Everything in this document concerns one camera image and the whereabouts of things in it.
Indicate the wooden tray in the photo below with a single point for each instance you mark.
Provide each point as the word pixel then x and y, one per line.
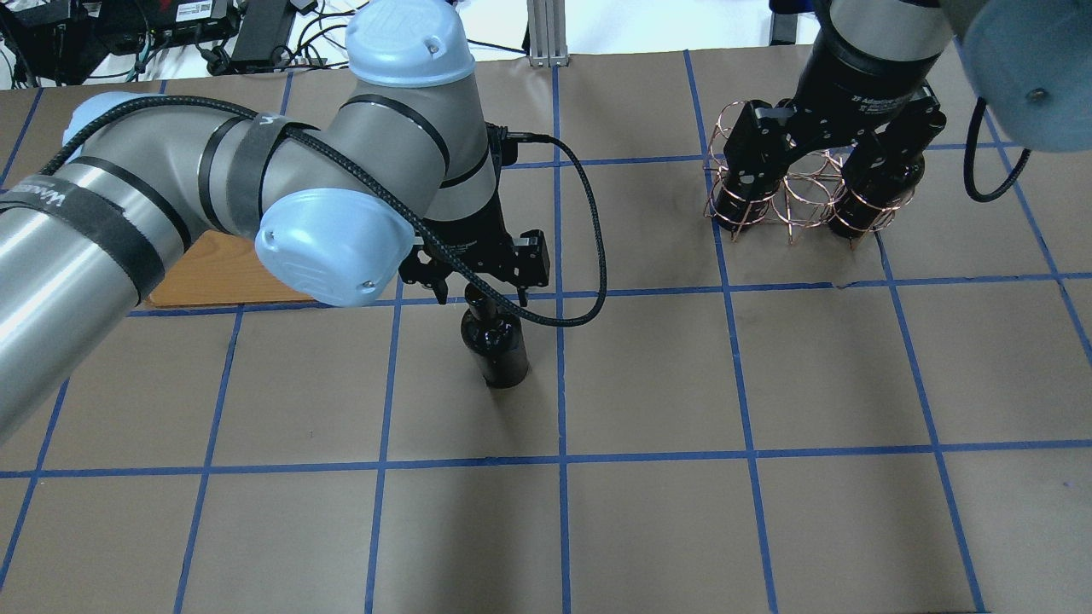
pixel 219 270

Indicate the dark wine bottle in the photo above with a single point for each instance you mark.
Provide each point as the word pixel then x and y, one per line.
pixel 873 189
pixel 495 339
pixel 739 201

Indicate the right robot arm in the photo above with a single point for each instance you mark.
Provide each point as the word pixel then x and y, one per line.
pixel 1029 60

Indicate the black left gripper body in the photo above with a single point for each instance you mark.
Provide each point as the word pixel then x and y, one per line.
pixel 474 236

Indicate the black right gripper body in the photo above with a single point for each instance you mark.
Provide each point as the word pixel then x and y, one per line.
pixel 857 89

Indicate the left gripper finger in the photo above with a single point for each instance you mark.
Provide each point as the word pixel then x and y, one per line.
pixel 421 268
pixel 531 264

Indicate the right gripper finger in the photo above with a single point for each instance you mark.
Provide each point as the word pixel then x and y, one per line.
pixel 759 147
pixel 895 154

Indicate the copper wire bottle basket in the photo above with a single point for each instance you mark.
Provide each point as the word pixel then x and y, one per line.
pixel 807 191

